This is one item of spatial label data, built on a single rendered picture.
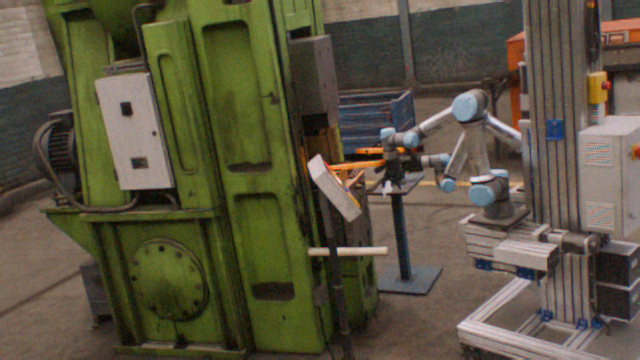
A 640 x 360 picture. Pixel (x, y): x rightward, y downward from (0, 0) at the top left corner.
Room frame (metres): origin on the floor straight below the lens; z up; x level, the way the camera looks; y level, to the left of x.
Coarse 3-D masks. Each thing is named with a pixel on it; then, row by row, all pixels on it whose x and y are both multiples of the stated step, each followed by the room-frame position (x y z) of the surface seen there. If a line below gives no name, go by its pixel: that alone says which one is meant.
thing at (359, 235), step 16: (352, 192) 3.57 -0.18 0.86; (320, 208) 3.56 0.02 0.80; (336, 208) 3.53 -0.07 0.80; (368, 208) 3.83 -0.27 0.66; (320, 224) 3.59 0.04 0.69; (336, 224) 3.56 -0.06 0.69; (352, 224) 3.50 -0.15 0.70; (368, 224) 3.78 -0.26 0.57; (320, 240) 3.60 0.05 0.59; (336, 240) 3.56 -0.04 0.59; (352, 240) 3.49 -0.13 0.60; (368, 240) 3.74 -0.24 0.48; (352, 256) 3.50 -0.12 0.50
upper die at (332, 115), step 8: (336, 104) 3.71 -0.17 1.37; (328, 112) 3.56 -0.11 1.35; (336, 112) 3.69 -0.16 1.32; (304, 120) 3.59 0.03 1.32; (312, 120) 3.58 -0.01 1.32; (320, 120) 3.56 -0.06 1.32; (328, 120) 3.55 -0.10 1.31; (336, 120) 3.67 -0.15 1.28; (304, 128) 3.60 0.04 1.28; (312, 128) 3.58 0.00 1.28; (320, 128) 3.56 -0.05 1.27
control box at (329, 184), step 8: (312, 160) 3.22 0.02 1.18; (320, 160) 3.12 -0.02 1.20; (312, 168) 3.09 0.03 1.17; (320, 168) 3.00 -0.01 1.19; (328, 168) 3.10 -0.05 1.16; (312, 176) 2.97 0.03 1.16; (320, 176) 2.91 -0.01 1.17; (328, 176) 2.91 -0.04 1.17; (336, 176) 3.16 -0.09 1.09; (320, 184) 2.91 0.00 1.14; (328, 184) 2.91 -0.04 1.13; (336, 184) 2.92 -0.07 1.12; (328, 192) 2.91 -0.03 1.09; (336, 192) 2.92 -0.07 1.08; (344, 192) 2.92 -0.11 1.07; (336, 200) 2.92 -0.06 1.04; (344, 200) 2.92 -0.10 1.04; (352, 200) 2.93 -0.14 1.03; (344, 208) 2.92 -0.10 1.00; (352, 208) 2.92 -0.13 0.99; (344, 216) 2.92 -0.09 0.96; (352, 216) 2.92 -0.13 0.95
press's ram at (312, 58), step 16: (304, 48) 3.52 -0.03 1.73; (320, 48) 3.58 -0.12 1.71; (304, 64) 3.52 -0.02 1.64; (320, 64) 3.55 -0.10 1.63; (304, 80) 3.53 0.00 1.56; (320, 80) 3.51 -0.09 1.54; (336, 80) 3.77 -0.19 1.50; (304, 96) 3.53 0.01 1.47; (320, 96) 3.50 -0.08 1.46; (336, 96) 3.73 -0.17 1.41; (304, 112) 3.54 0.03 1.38; (320, 112) 3.50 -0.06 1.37
